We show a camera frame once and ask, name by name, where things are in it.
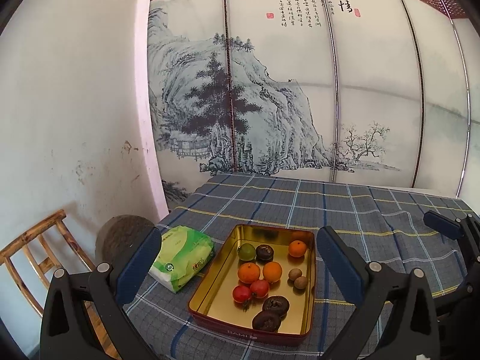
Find tan longan front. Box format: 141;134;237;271
294;276;308;291

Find tan longan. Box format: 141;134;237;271
294;276;308;291
288;268;303;281

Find tan longan back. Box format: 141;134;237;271
288;268;303;281

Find small red tomato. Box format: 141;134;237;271
232;285;252;305

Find large brown water chestnut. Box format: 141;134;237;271
262;296;290;319

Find small orange mandarin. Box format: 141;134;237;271
238;262;261;284

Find green lime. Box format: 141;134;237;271
238;243;256;262

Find large orange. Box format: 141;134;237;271
262;261;283;284

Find dark brown chestnut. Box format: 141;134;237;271
251;310;281;332

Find wooden chair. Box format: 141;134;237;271
1;206;113;357

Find round grey stool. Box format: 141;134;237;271
95;214;154;264

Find green tissue pack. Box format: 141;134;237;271
149;226;215;293

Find red gold toffee tin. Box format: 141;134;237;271
188;223;317;346

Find landscape painted folding screen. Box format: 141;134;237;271
147;0;479;205

